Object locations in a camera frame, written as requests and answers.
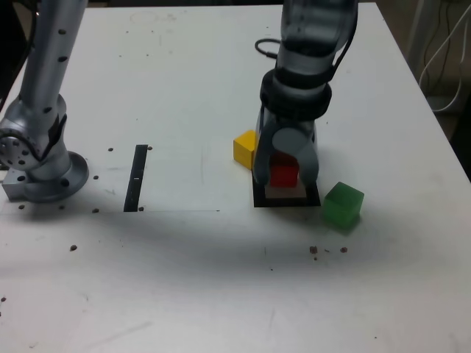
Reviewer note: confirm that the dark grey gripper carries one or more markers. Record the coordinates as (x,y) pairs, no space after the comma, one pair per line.
(294,124)

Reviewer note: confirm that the red cube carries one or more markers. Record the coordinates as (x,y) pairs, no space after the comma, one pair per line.
(283,176)

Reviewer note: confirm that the yellow cube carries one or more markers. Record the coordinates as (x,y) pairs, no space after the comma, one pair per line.
(243,147)

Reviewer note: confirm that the green cube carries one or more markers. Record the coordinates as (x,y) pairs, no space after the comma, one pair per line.
(340,209)

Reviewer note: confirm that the black tape square outline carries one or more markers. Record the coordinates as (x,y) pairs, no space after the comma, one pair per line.
(287,203)

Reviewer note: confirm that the black tape strip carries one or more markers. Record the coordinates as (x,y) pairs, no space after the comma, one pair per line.
(135,176)

